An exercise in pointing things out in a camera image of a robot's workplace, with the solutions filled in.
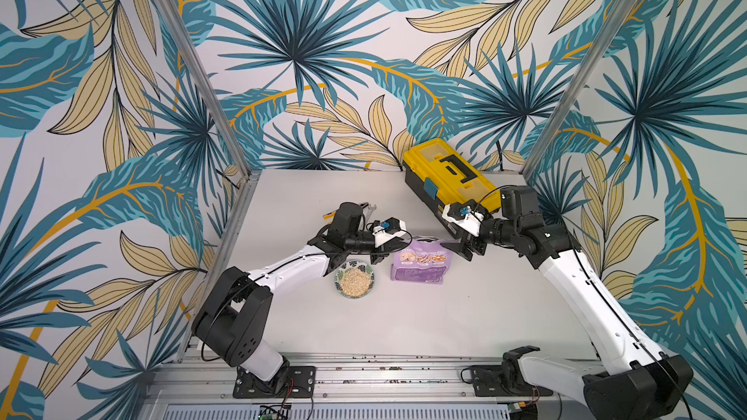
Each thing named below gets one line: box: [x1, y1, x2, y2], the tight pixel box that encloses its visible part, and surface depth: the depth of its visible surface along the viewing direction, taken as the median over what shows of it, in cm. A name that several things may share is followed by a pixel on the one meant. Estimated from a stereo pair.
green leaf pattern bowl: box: [334, 260, 376, 300], surface depth 89 cm
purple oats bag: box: [390, 236, 454, 285], surface depth 81 cm
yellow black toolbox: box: [402, 138, 502, 237], surface depth 100 cm
